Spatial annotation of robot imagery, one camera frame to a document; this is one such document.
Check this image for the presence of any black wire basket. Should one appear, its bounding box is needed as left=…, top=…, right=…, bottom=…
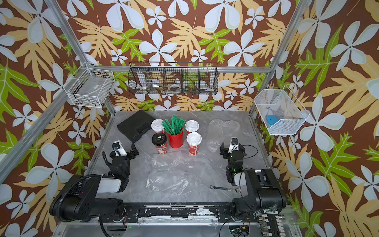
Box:
left=126, top=62, right=219, bottom=95

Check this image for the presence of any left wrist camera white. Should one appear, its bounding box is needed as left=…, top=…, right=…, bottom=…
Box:
left=112, top=140, right=127, bottom=157

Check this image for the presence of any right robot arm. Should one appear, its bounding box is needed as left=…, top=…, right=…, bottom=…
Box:
left=219, top=138, right=287, bottom=217

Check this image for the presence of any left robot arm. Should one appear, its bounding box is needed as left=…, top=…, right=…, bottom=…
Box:
left=49, top=149, right=139, bottom=222

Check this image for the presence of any blue object in basket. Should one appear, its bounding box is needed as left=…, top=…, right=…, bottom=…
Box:
left=266, top=115, right=279, bottom=126

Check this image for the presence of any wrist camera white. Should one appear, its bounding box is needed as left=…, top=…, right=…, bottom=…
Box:
left=112, top=140, right=127, bottom=157
left=228, top=137, right=239, bottom=153

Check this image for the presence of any red cup white lid front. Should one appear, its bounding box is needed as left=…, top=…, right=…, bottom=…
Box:
left=186, top=132, right=202, bottom=156

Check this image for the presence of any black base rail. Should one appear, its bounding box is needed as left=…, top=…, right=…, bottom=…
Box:
left=99, top=202, right=255, bottom=223

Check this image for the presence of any white mesh basket right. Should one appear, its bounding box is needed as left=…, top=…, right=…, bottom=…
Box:
left=254, top=86, right=310, bottom=136

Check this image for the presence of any metal wrench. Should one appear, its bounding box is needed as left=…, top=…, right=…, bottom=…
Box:
left=209, top=185, right=240, bottom=193

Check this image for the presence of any clear plastic bag back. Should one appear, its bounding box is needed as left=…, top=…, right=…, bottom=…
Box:
left=205, top=119, right=242, bottom=155

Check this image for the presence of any black plastic tool case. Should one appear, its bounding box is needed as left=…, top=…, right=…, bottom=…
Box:
left=117, top=110, right=155, bottom=143

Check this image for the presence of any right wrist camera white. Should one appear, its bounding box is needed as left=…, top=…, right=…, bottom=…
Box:
left=228, top=137, right=239, bottom=153

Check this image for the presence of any green wrapped straws bundle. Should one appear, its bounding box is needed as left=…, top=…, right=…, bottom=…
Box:
left=162, top=115, right=186, bottom=136

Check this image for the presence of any white wire basket left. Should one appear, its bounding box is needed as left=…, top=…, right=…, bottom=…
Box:
left=64, top=63, right=114, bottom=108

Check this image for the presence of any red cup white lid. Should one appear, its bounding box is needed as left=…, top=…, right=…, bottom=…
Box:
left=185, top=120, right=199, bottom=134
left=186, top=132, right=202, bottom=156
left=151, top=119, right=164, bottom=133

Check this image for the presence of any red cup black lid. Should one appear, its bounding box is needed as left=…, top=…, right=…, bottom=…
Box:
left=152, top=132, right=168, bottom=155

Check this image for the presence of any red plastic straw cup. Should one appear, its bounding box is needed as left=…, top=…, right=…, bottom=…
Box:
left=167, top=131, right=184, bottom=149

